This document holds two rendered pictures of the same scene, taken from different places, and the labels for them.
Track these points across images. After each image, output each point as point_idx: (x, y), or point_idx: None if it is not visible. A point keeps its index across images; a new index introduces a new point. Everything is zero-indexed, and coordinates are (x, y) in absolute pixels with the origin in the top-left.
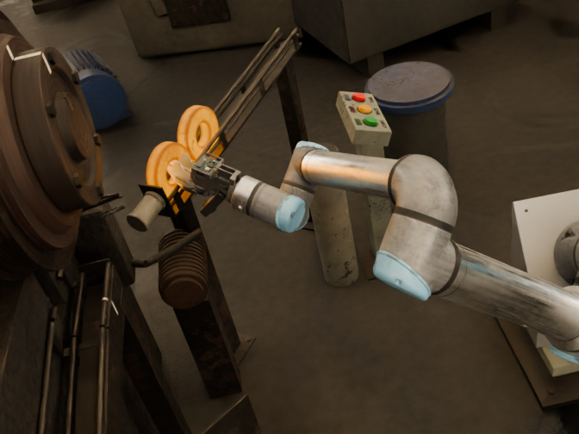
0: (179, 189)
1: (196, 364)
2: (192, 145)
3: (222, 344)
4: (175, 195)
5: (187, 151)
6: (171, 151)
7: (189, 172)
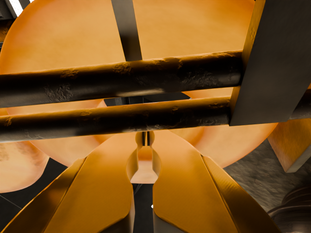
0: (154, 45)
1: None
2: (0, 149)
3: None
4: (276, 112)
5: (40, 149)
6: (135, 174)
7: (134, 215)
